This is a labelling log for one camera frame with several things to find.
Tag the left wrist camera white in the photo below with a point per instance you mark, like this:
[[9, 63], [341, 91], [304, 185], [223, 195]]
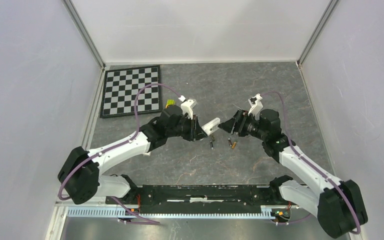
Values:
[[187, 106]]

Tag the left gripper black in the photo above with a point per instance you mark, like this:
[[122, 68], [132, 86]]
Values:
[[196, 131]]

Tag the white remote control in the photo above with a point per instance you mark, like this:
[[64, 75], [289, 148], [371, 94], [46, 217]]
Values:
[[212, 126]]

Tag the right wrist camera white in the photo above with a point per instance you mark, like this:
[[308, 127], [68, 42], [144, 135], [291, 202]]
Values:
[[255, 104]]

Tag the white cable duct comb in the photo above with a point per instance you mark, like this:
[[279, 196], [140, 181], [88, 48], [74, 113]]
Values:
[[119, 212]]

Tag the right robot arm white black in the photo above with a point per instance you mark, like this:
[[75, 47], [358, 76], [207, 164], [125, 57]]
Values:
[[338, 205]]

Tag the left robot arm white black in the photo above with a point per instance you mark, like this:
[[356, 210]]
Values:
[[81, 175]]

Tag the black white chessboard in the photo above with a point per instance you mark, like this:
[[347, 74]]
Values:
[[121, 87]]

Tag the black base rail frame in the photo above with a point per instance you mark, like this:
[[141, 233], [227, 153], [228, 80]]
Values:
[[203, 199]]

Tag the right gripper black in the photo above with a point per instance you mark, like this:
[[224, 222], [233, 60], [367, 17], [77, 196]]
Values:
[[240, 118]]

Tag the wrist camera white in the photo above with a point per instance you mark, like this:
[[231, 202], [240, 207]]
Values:
[[187, 106], [255, 104]]

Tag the green yellow orange brick stack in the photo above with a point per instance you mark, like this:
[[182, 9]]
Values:
[[170, 102]]

